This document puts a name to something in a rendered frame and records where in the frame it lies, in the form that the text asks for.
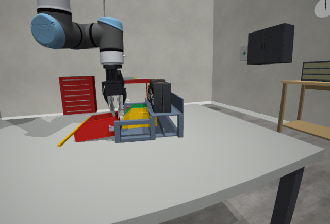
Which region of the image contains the red bin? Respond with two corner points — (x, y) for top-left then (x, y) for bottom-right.
(75, 111), (120, 142)

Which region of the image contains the yellow open bin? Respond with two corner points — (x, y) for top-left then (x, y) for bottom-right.
(122, 107), (157, 129)

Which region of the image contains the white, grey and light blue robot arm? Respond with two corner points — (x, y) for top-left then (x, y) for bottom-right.
(31, 0), (125, 66)

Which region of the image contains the grey metal shelf rack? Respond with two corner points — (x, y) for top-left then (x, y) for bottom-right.
(109, 93), (184, 143)

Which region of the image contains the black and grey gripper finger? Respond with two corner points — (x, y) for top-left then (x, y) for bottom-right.
(104, 95), (116, 116)
(117, 88), (127, 119)

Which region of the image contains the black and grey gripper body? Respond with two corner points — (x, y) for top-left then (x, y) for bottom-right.
(102, 65), (124, 96)

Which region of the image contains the yellow bar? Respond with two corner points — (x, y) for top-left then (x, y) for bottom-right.
(58, 117), (90, 147)

